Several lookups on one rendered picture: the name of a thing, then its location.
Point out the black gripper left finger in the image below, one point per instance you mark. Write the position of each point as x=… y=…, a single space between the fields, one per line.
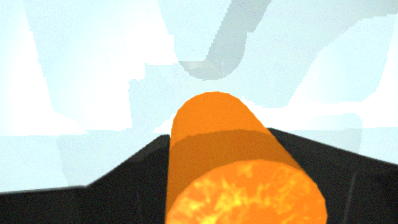
x=134 y=192

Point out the orange knob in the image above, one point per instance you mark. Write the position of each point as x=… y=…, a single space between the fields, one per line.
x=225 y=167

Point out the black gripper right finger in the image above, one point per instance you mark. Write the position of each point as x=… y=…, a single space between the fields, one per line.
x=356 y=188

